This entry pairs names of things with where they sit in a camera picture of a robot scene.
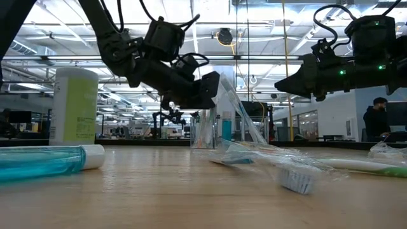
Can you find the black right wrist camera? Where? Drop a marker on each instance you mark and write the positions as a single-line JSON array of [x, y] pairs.
[[324, 51]]

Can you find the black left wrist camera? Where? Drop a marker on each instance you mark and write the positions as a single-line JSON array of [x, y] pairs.
[[187, 65]]

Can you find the blue toothbrush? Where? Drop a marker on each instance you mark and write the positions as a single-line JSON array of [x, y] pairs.
[[295, 184]]

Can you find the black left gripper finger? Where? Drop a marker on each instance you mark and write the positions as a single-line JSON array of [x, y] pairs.
[[200, 102]]

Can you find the black computer monitor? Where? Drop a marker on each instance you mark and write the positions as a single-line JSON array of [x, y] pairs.
[[397, 114], [19, 117]]

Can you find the person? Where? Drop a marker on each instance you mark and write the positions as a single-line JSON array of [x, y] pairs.
[[375, 121]]

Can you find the black aluminium table frame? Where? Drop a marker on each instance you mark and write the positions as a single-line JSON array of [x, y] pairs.
[[143, 142]]

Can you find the blue mouthwash bottle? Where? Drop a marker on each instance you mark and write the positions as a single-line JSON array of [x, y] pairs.
[[41, 162], [226, 128]]

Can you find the black background machine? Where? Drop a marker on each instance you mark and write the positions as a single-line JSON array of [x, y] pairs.
[[257, 108]]

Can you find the green toothbrush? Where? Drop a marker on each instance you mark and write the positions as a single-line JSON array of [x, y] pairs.
[[356, 164], [241, 111]]

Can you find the background robot station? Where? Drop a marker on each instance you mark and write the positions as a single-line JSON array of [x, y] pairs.
[[173, 117]]

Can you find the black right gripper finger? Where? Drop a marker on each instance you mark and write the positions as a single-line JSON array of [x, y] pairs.
[[292, 84]]

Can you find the green white wipes canister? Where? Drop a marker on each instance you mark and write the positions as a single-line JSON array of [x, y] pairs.
[[74, 108]]

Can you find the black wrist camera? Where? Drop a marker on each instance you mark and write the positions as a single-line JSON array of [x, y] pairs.
[[187, 65], [324, 51]]

